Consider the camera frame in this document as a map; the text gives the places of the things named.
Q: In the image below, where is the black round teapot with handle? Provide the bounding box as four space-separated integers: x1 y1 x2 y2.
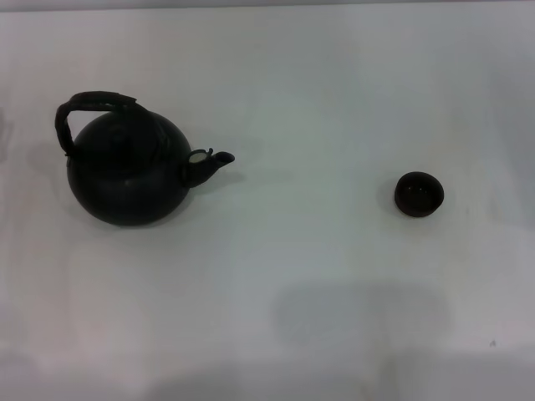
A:
53 89 236 227

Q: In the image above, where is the small dark teacup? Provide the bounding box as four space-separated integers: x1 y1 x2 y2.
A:
393 171 445 218

